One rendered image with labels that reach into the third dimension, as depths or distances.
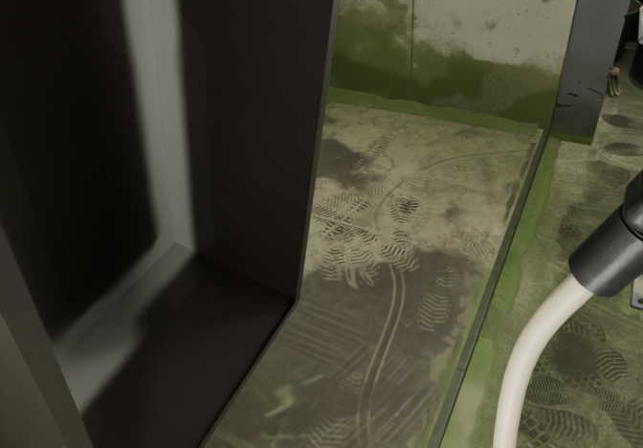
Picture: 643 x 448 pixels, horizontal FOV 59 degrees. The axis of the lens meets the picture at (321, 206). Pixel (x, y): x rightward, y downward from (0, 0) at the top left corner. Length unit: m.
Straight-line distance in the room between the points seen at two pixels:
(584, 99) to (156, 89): 1.91
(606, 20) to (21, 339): 2.28
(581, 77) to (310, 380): 1.65
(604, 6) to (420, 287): 1.28
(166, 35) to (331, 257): 1.16
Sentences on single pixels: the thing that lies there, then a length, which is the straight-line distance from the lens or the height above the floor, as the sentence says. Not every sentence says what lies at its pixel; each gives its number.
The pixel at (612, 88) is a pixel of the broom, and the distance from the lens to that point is 3.16.
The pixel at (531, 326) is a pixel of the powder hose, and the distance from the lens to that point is 0.37.
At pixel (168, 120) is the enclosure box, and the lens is 1.18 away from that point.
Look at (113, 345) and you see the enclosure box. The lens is 1.29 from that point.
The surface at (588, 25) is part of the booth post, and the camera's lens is 2.50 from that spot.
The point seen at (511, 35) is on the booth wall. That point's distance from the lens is 2.55.
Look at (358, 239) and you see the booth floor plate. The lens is 2.06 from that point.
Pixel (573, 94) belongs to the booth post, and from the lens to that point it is 2.62.
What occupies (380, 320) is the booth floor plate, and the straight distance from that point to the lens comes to 1.81.
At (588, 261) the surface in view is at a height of 1.24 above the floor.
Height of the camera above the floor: 1.45
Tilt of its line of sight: 39 degrees down
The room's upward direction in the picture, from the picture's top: 6 degrees counter-clockwise
